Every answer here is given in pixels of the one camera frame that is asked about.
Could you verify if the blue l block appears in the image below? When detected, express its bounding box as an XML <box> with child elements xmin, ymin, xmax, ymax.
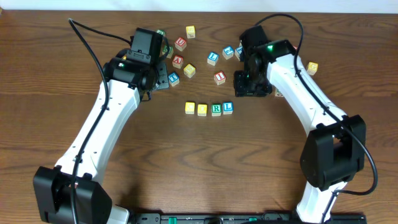
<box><xmin>207</xmin><ymin>52</ymin><xmax>219</xmax><ymax>66</ymax></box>
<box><xmin>222</xmin><ymin>101</ymin><xmax>234</xmax><ymax>114</ymax></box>

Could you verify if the yellow C block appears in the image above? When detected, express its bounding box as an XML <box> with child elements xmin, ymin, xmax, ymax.
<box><xmin>185</xmin><ymin>102</ymin><xmax>195</xmax><ymax>114</ymax></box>

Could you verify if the green R block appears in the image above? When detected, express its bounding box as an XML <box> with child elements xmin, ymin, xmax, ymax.
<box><xmin>211</xmin><ymin>104</ymin><xmax>222</xmax><ymax>116</ymax></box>

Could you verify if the yellow O block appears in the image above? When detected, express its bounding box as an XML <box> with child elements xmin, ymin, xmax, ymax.
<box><xmin>197</xmin><ymin>104</ymin><xmax>208</xmax><ymax>116</ymax></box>

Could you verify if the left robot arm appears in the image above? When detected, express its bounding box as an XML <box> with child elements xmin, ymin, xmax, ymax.
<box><xmin>33</xmin><ymin>57</ymin><xmax>169</xmax><ymax>223</ymax></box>

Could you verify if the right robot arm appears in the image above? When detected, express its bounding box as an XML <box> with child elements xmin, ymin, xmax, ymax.
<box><xmin>234</xmin><ymin>38</ymin><xmax>366</xmax><ymax>223</ymax></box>

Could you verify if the blue T block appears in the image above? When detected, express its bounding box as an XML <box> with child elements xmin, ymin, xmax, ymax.
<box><xmin>168</xmin><ymin>72</ymin><xmax>180</xmax><ymax>86</ymax></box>

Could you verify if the red A block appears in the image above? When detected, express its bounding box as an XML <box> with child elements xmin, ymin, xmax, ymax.
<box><xmin>172</xmin><ymin>55</ymin><xmax>183</xmax><ymax>69</ymax></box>

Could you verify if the red I block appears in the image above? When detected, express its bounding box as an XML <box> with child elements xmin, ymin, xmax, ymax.
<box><xmin>214</xmin><ymin>71</ymin><xmax>226</xmax><ymax>85</ymax></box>

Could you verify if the yellow S block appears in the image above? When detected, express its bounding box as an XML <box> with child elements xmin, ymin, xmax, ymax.
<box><xmin>183</xmin><ymin>63</ymin><xmax>196</xmax><ymax>78</ymax></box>

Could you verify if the green Z block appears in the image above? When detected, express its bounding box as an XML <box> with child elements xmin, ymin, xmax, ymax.
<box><xmin>162</xmin><ymin>45</ymin><xmax>174</xmax><ymax>58</ymax></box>

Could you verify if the green J block bottom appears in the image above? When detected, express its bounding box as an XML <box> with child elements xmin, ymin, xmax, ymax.
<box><xmin>275</xmin><ymin>88</ymin><xmax>283</xmax><ymax>97</ymax></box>

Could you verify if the blue P block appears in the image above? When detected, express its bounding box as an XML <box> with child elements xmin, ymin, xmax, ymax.
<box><xmin>234</xmin><ymin>46</ymin><xmax>243</xmax><ymax>61</ymax></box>

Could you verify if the blue 2 block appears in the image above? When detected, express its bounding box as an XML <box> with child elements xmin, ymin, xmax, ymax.
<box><xmin>223</xmin><ymin>46</ymin><xmax>234</xmax><ymax>60</ymax></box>

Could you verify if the red U block left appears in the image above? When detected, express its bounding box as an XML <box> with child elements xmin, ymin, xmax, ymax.
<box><xmin>175</xmin><ymin>37</ymin><xmax>187</xmax><ymax>52</ymax></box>

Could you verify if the yellow block top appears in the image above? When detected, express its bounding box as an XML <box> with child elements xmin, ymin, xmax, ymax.
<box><xmin>186</xmin><ymin>26</ymin><xmax>196</xmax><ymax>39</ymax></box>

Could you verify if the yellow G block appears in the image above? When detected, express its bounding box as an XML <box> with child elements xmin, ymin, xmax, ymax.
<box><xmin>307</xmin><ymin>62</ymin><xmax>318</xmax><ymax>75</ymax></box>

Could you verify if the right black cable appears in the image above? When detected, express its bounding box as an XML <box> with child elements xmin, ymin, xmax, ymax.
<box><xmin>254</xmin><ymin>12</ymin><xmax>379</xmax><ymax>223</ymax></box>

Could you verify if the black cable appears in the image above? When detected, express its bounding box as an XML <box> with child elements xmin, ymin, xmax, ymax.
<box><xmin>254</xmin><ymin>12</ymin><xmax>379</xmax><ymax>223</ymax></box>
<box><xmin>67</xmin><ymin>17</ymin><xmax>171</xmax><ymax>224</ymax></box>

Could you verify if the left black cable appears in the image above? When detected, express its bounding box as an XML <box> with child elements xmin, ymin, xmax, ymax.
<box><xmin>67</xmin><ymin>17</ymin><xmax>171</xmax><ymax>224</ymax></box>

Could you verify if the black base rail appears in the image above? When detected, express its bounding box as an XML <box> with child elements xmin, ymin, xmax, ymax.
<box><xmin>127</xmin><ymin>212</ymin><xmax>368</xmax><ymax>224</ymax></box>

